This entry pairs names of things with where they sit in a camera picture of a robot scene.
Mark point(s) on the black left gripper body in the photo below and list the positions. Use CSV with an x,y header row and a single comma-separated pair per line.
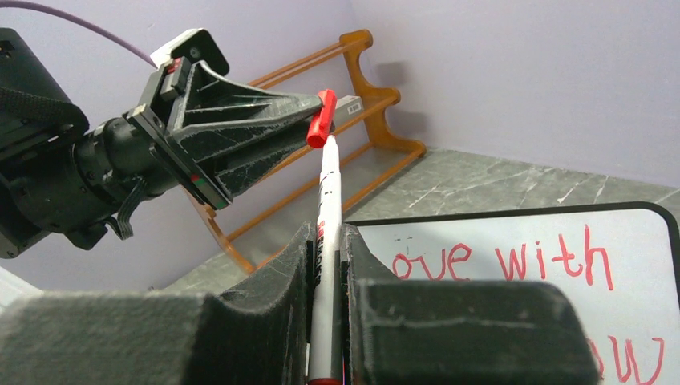
x,y
144,153

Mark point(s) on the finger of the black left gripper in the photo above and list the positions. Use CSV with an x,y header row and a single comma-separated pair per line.
x,y
236,158
211,101

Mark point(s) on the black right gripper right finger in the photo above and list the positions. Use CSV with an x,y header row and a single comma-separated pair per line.
x,y
449,332

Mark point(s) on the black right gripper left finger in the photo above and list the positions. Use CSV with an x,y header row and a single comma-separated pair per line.
x,y
253,333

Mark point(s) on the white marker pen body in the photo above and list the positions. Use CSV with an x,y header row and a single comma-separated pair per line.
x,y
325,360

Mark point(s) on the red marker cap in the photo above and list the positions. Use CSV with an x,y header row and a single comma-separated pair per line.
x,y
323,121

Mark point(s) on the black framed whiteboard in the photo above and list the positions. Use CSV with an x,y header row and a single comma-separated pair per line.
x,y
616,264

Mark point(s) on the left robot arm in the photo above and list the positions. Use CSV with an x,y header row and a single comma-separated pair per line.
x,y
39,128

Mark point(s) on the orange wooden tiered rack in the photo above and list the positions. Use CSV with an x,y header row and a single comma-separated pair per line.
x,y
260,222

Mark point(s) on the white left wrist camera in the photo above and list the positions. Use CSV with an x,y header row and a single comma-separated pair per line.
x,y
195,44

